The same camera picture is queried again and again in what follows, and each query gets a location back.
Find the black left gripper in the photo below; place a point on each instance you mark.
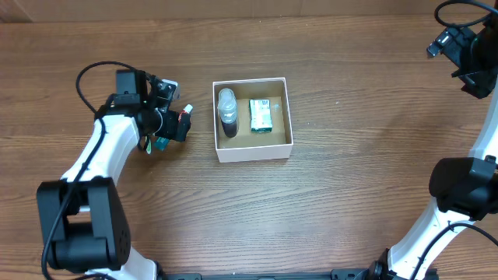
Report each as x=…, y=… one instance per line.
x=168, y=127

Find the clear bottle with dark liquid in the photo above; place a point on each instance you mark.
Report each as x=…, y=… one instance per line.
x=228, y=112

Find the green soap box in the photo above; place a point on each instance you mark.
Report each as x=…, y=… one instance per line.
x=261, y=118

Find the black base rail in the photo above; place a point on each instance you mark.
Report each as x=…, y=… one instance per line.
x=335, y=274

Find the white cardboard box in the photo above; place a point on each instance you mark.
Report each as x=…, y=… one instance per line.
x=247, y=145

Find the green toothbrush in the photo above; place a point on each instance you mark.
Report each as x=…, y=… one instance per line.
x=148, y=145

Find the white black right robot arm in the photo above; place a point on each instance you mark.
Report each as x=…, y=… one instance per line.
x=463, y=190

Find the red green toothpaste tube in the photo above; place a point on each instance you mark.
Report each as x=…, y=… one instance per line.
x=174, y=127

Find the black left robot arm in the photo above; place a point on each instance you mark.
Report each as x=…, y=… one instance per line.
x=83, y=223

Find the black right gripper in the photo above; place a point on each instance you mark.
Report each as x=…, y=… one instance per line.
x=480, y=82

